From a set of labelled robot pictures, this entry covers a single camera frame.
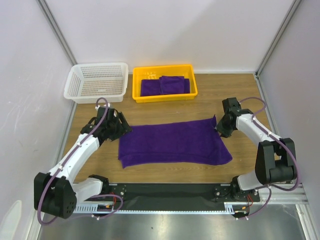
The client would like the white slotted cable duct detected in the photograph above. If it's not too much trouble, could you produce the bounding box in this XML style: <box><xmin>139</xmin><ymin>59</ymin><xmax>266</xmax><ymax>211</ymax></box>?
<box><xmin>73</xmin><ymin>202</ymin><xmax>248</xmax><ymax>215</ymax></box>

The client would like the purple towel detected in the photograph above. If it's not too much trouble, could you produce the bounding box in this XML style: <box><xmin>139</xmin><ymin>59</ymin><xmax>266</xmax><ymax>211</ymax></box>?
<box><xmin>159</xmin><ymin>76</ymin><xmax>185</xmax><ymax>95</ymax></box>
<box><xmin>118</xmin><ymin>117</ymin><xmax>233</xmax><ymax>168</ymax></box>
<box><xmin>140</xmin><ymin>78</ymin><xmax>190</xmax><ymax>97</ymax></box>

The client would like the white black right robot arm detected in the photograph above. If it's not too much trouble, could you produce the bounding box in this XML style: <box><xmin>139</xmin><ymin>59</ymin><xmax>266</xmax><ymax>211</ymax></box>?
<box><xmin>215</xmin><ymin>97</ymin><xmax>300</xmax><ymax>201</ymax></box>

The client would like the aluminium frame rail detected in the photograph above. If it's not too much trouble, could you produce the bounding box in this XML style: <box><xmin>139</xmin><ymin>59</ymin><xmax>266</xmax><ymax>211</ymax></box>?
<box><xmin>34</xmin><ymin>182</ymin><xmax>311</xmax><ymax>206</ymax></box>

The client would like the yellow plastic tray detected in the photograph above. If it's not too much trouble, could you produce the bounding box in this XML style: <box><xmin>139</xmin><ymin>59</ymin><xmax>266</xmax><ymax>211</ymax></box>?
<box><xmin>132</xmin><ymin>64</ymin><xmax>198</xmax><ymax>104</ymax></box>

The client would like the white perforated plastic basket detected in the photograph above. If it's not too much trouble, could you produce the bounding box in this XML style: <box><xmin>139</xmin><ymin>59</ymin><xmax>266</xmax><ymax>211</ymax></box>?
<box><xmin>63</xmin><ymin>62</ymin><xmax>129</xmax><ymax>104</ymax></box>

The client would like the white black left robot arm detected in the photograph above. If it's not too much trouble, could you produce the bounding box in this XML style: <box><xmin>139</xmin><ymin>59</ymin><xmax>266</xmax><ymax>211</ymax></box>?
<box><xmin>33</xmin><ymin>106</ymin><xmax>132</xmax><ymax>221</ymax></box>

